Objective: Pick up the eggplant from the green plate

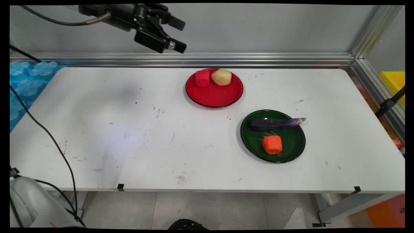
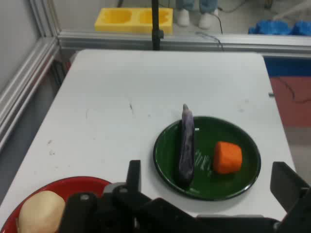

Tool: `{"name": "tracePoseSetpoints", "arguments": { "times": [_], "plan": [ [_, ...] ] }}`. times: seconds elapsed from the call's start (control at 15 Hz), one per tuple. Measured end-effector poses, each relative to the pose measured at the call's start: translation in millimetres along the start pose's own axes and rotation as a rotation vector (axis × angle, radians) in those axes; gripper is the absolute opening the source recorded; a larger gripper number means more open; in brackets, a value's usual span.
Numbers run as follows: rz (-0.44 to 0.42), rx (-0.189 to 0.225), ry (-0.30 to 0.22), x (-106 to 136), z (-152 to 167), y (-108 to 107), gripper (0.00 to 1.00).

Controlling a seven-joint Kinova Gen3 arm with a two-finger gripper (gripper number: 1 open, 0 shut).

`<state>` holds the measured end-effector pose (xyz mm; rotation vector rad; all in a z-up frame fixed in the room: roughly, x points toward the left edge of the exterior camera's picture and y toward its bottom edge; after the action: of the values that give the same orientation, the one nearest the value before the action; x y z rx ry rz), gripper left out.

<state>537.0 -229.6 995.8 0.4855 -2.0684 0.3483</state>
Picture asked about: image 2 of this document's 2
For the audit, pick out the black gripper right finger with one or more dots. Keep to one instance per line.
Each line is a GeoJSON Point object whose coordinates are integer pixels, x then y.
{"type": "Point", "coordinates": [286, 184]}

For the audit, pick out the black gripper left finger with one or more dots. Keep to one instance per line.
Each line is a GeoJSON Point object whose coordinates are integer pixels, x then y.
{"type": "Point", "coordinates": [134, 174]}

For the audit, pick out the purple toy eggplant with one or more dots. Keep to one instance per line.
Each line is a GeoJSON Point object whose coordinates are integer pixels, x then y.
{"type": "Point", "coordinates": [187, 145]}

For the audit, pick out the orange foam cube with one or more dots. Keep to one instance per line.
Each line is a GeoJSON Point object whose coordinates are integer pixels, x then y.
{"type": "Point", "coordinates": [228, 157]}

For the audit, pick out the dark green round plate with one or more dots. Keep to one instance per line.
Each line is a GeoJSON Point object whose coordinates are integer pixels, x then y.
{"type": "Point", "coordinates": [218, 179]}

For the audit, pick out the red round plate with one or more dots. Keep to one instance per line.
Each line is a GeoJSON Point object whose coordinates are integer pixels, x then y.
{"type": "Point", "coordinates": [60, 187]}

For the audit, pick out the beige toy potato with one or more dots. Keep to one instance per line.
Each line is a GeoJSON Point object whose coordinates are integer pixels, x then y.
{"type": "Point", "coordinates": [39, 213]}

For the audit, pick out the yellow foam tray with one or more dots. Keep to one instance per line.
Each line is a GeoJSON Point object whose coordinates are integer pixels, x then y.
{"type": "Point", "coordinates": [121, 21]}

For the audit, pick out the aluminium frame rail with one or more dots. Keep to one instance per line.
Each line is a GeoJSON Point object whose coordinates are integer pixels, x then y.
{"type": "Point", "coordinates": [194, 42]}
{"type": "Point", "coordinates": [22, 80]}

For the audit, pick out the black camera stand pole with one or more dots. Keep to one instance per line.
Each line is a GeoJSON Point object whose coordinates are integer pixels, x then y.
{"type": "Point", "coordinates": [156, 29]}

